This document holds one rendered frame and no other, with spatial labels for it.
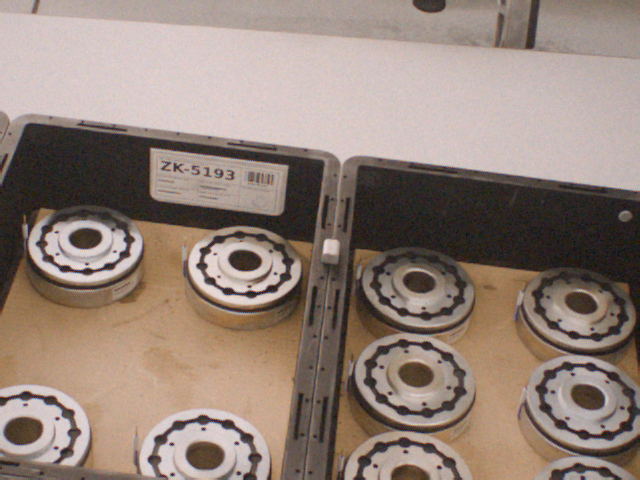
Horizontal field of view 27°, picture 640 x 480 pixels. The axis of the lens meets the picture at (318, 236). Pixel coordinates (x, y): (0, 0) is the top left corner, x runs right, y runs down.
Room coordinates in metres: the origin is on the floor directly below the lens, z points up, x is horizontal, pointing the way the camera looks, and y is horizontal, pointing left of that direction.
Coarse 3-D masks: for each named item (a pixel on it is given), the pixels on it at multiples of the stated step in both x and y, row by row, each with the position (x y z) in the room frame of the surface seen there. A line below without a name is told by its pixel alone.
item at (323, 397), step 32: (352, 160) 0.94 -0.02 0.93; (384, 160) 0.95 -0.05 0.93; (352, 192) 0.90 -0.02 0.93; (544, 192) 0.94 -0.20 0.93; (576, 192) 0.94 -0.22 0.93; (608, 192) 0.94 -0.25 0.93; (320, 352) 0.70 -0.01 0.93; (320, 384) 0.67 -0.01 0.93; (320, 416) 0.64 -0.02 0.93; (320, 448) 0.61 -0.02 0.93
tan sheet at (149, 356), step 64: (0, 320) 0.79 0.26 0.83; (64, 320) 0.80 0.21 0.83; (128, 320) 0.81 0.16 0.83; (192, 320) 0.82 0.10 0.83; (0, 384) 0.72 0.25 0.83; (64, 384) 0.73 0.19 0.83; (128, 384) 0.73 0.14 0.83; (192, 384) 0.74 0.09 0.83; (256, 384) 0.75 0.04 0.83; (128, 448) 0.67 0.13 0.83
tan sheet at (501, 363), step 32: (352, 288) 0.88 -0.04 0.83; (480, 288) 0.90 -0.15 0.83; (512, 288) 0.91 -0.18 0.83; (352, 320) 0.84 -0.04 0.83; (480, 320) 0.86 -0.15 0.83; (512, 320) 0.87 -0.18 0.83; (480, 352) 0.82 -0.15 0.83; (512, 352) 0.83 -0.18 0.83; (480, 384) 0.78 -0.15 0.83; (512, 384) 0.79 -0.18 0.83; (352, 416) 0.73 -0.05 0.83; (480, 416) 0.75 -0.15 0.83; (512, 416) 0.75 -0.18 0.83; (352, 448) 0.70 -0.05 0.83; (480, 448) 0.71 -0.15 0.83; (512, 448) 0.72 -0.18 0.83
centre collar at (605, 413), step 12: (564, 384) 0.76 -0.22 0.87; (576, 384) 0.76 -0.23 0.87; (588, 384) 0.77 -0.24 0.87; (600, 384) 0.77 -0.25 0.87; (564, 396) 0.75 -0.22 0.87; (612, 396) 0.75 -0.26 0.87; (564, 408) 0.74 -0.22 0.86; (576, 408) 0.74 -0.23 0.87; (600, 408) 0.74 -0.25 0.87; (612, 408) 0.74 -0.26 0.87; (588, 420) 0.73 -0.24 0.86; (600, 420) 0.73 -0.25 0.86
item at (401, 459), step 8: (392, 456) 0.66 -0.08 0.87; (400, 456) 0.66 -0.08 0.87; (408, 456) 0.66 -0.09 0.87; (416, 456) 0.67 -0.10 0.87; (384, 464) 0.65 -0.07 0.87; (392, 464) 0.65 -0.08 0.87; (400, 464) 0.66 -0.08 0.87; (408, 464) 0.66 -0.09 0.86; (416, 464) 0.66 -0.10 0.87; (424, 464) 0.66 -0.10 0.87; (432, 464) 0.66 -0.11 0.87; (384, 472) 0.65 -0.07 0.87; (392, 472) 0.65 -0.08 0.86; (424, 472) 0.65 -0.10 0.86; (432, 472) 0.65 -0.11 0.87
